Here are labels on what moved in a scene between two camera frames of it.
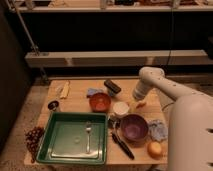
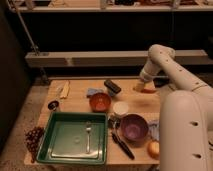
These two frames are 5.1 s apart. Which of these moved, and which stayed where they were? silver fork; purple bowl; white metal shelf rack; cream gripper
Moved: cream gripper
Stayed: purple bowl; white metal shelf rack; silver fork
